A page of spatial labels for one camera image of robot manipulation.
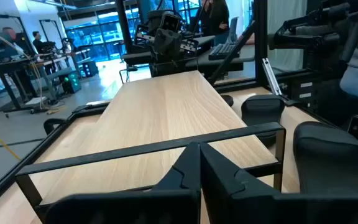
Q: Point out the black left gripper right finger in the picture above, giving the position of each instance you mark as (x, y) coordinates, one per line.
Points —
(244, 205)

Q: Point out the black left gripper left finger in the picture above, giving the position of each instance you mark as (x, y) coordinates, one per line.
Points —
(166, 205)

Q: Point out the black rubber slide sandal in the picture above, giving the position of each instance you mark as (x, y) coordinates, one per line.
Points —
(49, 121)
(331, 155)
(261, 109)
(227, 100)

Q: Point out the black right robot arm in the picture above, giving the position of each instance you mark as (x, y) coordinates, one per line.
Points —
(169, 68)

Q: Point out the black keyboard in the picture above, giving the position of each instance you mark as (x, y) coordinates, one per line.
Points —
(222, 49)

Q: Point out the person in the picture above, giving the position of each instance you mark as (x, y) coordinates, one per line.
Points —
(11, 34)
(217, 15)
(37, 42)

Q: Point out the grey office chair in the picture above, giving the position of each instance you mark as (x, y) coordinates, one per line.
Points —
(234, 29)

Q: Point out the black desk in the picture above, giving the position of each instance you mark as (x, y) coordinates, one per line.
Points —
(244, 59)

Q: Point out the black computer tower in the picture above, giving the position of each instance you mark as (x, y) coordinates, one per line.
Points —
(89, 69)

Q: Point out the computer tower green lights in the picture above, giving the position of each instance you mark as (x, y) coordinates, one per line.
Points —
(72, 82)

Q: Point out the black box white labels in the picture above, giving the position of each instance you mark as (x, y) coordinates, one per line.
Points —
(297, 93)

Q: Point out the black office chair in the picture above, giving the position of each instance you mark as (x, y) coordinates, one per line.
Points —
(306, 39)

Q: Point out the long black workbench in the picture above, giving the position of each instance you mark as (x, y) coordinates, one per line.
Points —
(11, 63)

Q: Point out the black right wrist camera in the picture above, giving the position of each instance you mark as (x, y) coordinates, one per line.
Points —
(170, 22)

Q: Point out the wooden shelf black metal frame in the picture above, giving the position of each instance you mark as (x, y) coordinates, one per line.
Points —
(166, 118)

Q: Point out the black rig upright frame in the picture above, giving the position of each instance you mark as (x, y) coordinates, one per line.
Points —
(260, 46)

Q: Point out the silver aluminium bracket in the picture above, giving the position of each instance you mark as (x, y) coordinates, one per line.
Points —
(270, 76)

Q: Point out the black table edge frame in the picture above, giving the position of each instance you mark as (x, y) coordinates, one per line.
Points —
(26, 161)

